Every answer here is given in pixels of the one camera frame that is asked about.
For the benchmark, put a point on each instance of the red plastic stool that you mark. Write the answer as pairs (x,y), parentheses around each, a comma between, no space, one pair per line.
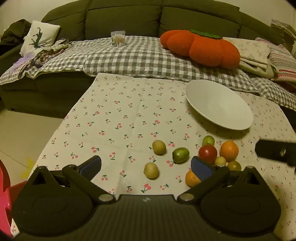
(7,197)

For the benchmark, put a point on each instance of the striped pink pillow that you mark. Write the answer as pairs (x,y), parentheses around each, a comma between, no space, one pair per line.
(283,62)

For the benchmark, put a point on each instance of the mandarin orange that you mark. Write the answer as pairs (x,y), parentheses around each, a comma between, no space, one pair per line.
(229,151)
(191,179)

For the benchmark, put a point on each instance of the large green jujube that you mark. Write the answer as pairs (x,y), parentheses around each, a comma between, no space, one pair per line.
(180,155)

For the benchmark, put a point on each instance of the folded pale floral cloth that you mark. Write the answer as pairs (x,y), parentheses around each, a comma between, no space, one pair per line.
(252,51)

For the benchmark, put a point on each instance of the lilac cloth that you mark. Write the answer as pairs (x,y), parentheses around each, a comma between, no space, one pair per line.
(23,61)

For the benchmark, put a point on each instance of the brown floral cloth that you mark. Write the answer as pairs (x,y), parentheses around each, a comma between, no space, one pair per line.
(49,52)

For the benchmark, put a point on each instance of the white pillow with green print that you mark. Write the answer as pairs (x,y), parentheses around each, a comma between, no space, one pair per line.
(44,34)

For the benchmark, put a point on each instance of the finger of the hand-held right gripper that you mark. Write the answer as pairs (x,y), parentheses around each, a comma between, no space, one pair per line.
(272,150)

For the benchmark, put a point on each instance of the dark clothing pile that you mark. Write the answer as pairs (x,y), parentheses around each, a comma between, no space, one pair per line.
(13,30)

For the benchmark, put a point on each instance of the olive green sofa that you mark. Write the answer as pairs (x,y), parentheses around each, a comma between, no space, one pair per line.
(120,14)

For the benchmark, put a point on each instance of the orange persimmon cushion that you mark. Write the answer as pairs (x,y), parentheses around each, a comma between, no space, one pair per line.
(203,48)

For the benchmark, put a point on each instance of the clear box of cotton swabs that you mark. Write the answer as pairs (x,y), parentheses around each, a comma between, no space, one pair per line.
(118,38)

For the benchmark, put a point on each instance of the red tomato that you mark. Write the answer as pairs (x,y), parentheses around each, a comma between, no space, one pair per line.
(208,153)

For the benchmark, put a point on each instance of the stack of papers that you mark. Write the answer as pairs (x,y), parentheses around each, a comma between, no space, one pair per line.
(284,27)

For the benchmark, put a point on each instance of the white ribbed plate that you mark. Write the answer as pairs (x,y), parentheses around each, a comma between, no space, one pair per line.
(217,104)

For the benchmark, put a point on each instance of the grey checked blanket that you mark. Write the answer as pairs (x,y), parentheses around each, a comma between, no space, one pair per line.
(129,58)

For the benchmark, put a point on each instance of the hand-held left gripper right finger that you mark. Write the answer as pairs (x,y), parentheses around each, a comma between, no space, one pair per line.
(201,167)

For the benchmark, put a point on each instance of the cherry print tablecloth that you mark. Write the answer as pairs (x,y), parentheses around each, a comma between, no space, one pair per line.
(120,111)

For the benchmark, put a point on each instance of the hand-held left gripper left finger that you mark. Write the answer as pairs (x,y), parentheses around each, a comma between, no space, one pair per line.
(90,167)

